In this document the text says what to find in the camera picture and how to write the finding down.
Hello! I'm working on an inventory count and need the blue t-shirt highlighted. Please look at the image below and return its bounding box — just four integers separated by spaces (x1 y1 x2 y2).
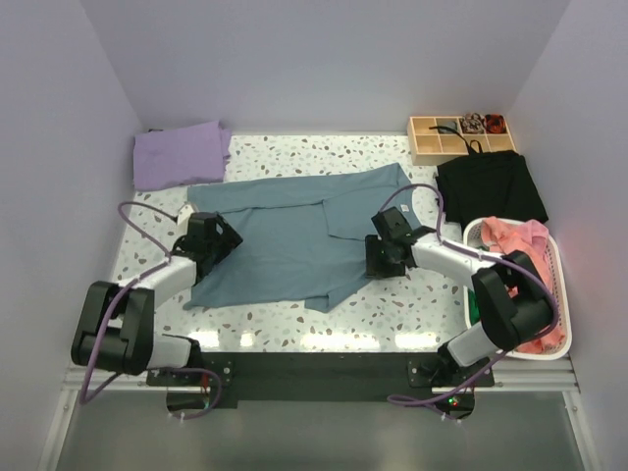
186 163 419 313

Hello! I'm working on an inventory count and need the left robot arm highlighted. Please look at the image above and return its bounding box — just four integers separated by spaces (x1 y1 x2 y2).
71 212 242 385

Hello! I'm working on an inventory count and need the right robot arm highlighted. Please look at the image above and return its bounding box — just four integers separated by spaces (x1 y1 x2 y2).
365 208 559 386

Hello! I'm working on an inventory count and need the white perforated laundry basket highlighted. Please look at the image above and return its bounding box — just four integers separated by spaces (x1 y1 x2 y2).
462 218 572 361

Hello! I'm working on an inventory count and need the folded purple t-shirt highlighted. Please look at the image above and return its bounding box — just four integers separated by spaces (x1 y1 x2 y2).
132 121 232 191

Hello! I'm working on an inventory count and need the green garment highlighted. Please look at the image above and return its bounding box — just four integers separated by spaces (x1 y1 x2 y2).
467 290 480 325

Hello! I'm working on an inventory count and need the wooden compartment tray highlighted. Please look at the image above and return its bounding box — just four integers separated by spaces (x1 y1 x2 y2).
407 114 516 166

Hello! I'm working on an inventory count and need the black folded garment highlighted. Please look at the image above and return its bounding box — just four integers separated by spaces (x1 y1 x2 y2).
436 150 549 228

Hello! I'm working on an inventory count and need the pink t-shirt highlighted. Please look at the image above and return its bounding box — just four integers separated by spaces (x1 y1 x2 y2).
480 216 564 354

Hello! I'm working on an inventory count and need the patterned fabric scrunchie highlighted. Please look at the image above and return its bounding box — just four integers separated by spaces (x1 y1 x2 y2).
459 113 486 134

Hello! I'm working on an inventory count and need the orange black scrunchie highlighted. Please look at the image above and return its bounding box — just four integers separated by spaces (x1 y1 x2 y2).
484 114 507 134

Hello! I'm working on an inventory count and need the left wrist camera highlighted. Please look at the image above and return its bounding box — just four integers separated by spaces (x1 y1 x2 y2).
177 203 195 221

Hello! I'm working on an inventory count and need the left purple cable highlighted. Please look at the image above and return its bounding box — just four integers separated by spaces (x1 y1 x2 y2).
78 200 225 419

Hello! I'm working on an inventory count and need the purple cable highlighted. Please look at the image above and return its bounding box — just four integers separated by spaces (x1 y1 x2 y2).
78 200 225 419
382 183 560 418

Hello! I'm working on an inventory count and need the black strap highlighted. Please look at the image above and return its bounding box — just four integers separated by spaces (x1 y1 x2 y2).
429 124 486 154

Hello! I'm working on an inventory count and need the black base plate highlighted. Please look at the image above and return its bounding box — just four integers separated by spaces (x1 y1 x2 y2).
145 348 492 411

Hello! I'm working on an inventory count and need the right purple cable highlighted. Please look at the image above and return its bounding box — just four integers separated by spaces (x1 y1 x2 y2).
382 183 560 418

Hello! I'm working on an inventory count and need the aluminium rail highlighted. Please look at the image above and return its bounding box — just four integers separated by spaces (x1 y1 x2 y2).
62 356 580 393

